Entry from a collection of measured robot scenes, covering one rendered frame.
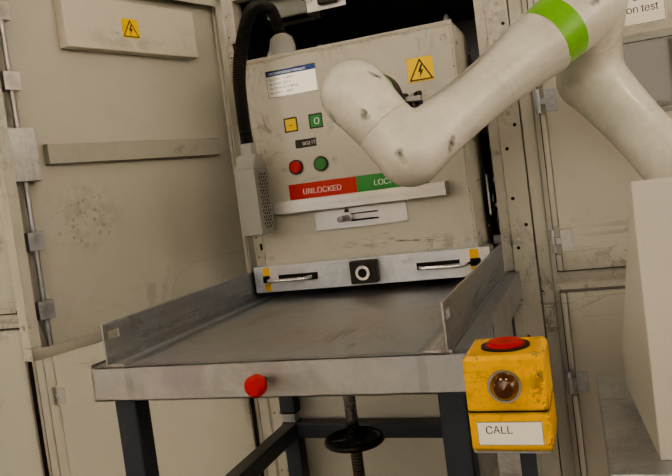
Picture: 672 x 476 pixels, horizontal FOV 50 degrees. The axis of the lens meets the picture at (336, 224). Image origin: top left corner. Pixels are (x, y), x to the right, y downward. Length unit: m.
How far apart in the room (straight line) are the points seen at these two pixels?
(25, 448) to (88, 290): 0.92
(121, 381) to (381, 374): 0.43
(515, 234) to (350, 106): 0.65
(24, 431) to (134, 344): 1.10
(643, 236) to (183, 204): 1.13
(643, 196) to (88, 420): 1.71
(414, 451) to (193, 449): 0.60
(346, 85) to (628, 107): 0.50
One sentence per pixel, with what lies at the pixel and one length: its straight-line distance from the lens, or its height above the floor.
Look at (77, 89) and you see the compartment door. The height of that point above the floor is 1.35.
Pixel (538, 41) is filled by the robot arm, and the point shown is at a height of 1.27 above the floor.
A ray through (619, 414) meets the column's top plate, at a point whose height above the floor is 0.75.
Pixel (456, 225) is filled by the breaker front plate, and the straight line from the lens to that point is 1.51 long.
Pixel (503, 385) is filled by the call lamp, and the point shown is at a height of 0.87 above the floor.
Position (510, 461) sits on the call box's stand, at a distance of 0.79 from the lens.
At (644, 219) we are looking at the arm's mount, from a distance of 0.82.
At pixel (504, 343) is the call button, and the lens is 0.76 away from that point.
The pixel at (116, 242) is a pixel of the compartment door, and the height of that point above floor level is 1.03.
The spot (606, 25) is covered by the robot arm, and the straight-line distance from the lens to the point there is 1.31.
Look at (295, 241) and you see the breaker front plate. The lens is 1.62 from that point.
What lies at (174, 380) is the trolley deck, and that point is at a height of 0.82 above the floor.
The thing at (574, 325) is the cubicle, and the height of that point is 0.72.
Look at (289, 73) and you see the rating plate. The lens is 1.62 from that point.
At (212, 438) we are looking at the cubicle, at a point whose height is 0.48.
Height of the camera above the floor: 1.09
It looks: 3 degrees down
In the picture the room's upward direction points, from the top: 7 degrees counter-clockwise
